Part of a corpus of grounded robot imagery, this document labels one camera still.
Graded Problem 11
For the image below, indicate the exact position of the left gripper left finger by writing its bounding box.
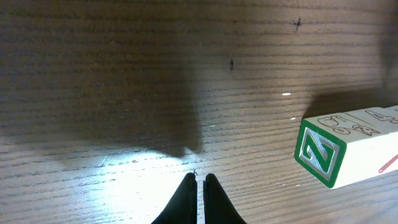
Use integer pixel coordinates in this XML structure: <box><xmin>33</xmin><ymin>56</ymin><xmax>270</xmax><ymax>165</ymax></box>
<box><xmin>152</xmin><ymin>172</ymin><xmax>198</xmax><ymax>224</ymax></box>

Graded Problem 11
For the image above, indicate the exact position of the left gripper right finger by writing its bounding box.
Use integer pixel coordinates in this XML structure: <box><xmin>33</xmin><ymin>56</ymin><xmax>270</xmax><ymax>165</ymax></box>
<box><xmin>203</xmin><ymin>174</ymin><xmax>246</xmax><ymax>224</ymax></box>

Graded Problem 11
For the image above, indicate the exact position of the green letter Z block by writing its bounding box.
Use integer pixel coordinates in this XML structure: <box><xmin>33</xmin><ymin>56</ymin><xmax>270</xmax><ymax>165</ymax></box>
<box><xmin>294</xmin><ymin>106</ymin><xmax>397</xmax><ymax>189</ymax></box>

